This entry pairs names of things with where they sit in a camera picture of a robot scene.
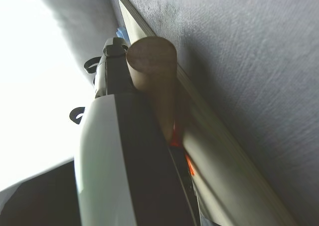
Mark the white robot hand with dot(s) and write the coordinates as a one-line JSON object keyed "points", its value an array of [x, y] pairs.
{"points": [[124, 161]]}

